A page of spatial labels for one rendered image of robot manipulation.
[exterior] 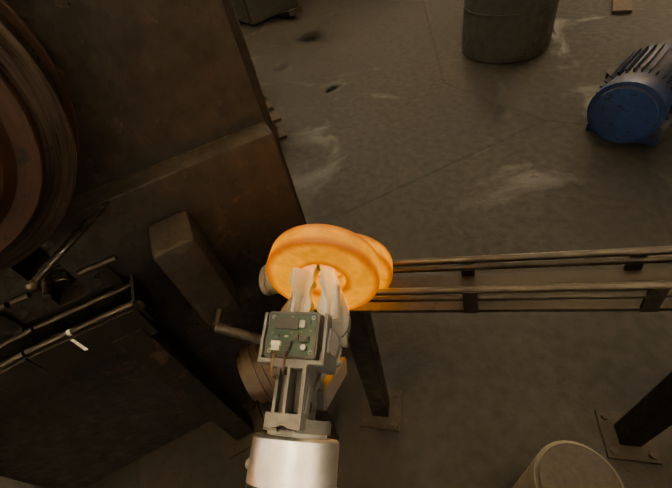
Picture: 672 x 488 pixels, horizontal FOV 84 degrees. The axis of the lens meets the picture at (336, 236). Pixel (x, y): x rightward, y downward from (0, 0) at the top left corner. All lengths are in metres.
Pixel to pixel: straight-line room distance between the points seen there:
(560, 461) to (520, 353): 0.68
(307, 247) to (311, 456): 0.22
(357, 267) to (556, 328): 1.07
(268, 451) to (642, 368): 1.25
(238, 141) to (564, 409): 1.14
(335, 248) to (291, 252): 0.06
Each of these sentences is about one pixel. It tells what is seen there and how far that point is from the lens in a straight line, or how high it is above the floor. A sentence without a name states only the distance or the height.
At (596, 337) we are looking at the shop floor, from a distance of 1.49.
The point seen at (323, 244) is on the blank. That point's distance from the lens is 0.45.
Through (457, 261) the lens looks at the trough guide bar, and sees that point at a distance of 0.67.
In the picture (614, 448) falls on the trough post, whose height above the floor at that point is 0.02.
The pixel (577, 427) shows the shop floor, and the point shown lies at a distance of 1.34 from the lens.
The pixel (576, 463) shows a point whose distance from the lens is 0.75.
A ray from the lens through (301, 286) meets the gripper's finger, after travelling 0.47.
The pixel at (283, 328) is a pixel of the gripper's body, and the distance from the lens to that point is 0.41.
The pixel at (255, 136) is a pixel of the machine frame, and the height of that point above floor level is 0.87.
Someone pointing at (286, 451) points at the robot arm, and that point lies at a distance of 0.40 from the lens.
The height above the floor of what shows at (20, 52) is 1.13.
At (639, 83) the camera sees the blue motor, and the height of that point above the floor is 0.33.
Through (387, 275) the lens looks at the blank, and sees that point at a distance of 0.65.
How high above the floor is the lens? 1.22
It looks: 45 degrees down
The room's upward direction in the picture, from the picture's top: 15 degrees counter-clockwise
